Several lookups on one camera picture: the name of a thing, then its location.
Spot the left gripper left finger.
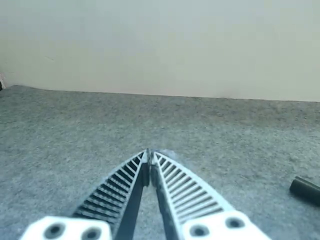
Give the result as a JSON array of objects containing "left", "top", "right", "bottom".
[{"left": 19, "top": 148, "right": 151, "bottom": 240}]

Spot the black cylindrical sleeve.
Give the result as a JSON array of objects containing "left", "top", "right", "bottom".
[{"left": 289, "top": 176, "right": 320, "bottom": 202}]

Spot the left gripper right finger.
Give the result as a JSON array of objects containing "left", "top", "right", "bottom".
[{"left": 149, "top": 149, "right": 274, "bottom": 240}]

